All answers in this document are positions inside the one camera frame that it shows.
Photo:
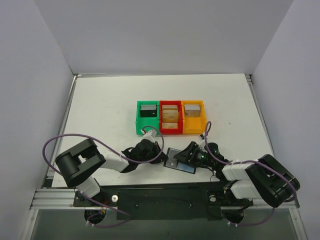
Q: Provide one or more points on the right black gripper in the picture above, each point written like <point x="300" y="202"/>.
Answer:
<point x="192" y="152"/>

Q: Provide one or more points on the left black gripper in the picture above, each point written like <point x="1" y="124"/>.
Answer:
<point x="155" y="152"/>

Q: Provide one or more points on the black leather card holder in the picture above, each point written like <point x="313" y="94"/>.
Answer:
<point x="174" y="164"/>

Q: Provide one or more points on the dark grey credit card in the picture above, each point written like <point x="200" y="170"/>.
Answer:
<point x="172" y="162"/>

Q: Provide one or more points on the blue credit card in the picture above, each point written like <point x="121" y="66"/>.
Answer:
<point x="186" y="168"/>

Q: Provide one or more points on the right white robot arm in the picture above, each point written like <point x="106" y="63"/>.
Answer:
<point x="264" y="178"/>

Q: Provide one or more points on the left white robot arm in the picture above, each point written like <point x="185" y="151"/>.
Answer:
<point x="78" y="163"/>

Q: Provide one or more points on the black card stack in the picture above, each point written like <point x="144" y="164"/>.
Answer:
<point x="148" y="111"/>

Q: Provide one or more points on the red plastic bin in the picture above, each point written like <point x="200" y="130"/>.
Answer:
<point x="179" y="130"/>

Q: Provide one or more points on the orange plastic bin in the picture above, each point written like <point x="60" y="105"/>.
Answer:
<point x="194" y="125"/>

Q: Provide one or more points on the green plastic bin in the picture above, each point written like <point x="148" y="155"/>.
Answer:
<point x="141" y="122"/>

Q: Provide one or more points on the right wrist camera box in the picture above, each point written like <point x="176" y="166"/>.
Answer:
<point x="202" y="140"/>

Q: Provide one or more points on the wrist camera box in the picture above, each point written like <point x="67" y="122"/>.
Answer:
<point x="150" y="135"/>
<point x="202" y="140"/>

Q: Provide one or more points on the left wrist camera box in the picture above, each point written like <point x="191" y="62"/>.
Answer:
<point x="150" y="135"/>

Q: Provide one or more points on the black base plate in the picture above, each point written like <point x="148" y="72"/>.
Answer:
<point x="181" y="201"/>

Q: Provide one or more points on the aluminium frame rail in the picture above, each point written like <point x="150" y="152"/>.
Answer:
<point x="46" y="197"/>

